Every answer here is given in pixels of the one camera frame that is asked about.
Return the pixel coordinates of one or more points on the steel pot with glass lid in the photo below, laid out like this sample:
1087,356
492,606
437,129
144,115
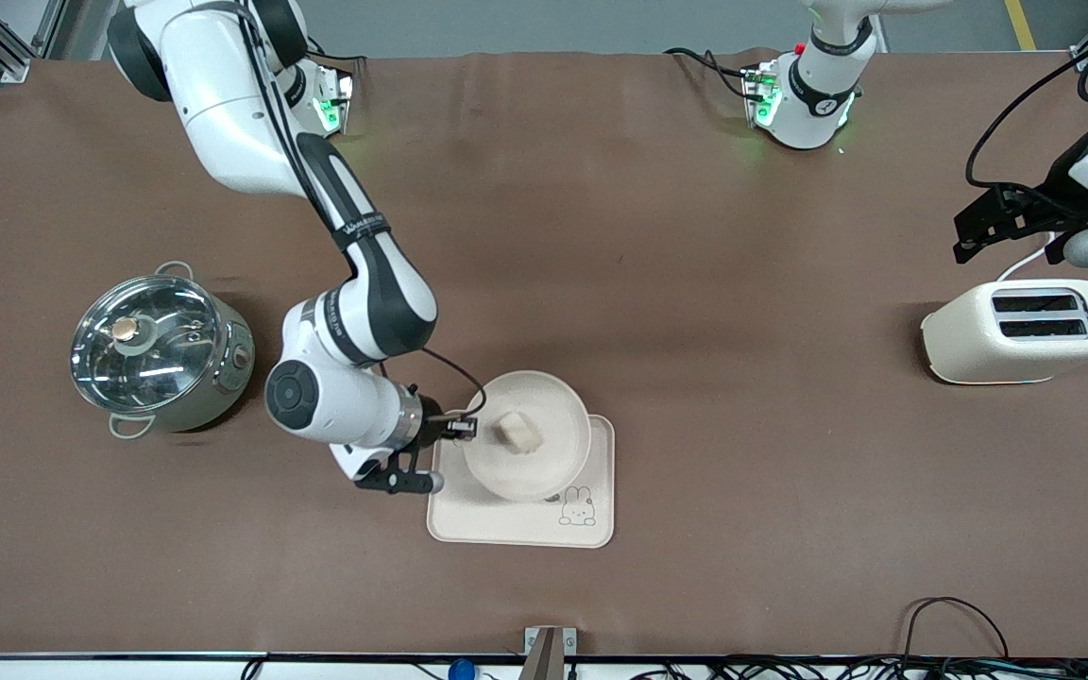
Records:
228,378

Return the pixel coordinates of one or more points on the brown table mat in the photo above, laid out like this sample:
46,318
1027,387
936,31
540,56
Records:
695,283

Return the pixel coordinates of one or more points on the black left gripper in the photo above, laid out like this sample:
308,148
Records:
1060,191

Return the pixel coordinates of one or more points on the grey metal camera bracket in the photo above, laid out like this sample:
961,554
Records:
549,652

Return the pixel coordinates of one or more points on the cream rabbit print tray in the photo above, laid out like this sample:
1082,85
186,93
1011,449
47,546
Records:
506,524

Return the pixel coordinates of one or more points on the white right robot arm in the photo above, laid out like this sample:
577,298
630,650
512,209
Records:
223,94

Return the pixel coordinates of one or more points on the cream two-slot toaster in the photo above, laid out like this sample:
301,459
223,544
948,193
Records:
969,340

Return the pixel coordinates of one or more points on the blue round cap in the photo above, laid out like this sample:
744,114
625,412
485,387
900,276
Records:
461,671

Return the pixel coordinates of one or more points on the round cream plate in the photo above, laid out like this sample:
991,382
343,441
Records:
553,406

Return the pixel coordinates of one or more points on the small white steamed bun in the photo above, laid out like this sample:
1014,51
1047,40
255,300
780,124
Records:
518,433

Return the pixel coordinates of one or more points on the glass pot lid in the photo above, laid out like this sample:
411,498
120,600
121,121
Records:
152,349

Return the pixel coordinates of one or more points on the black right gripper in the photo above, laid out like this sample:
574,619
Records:
431,422

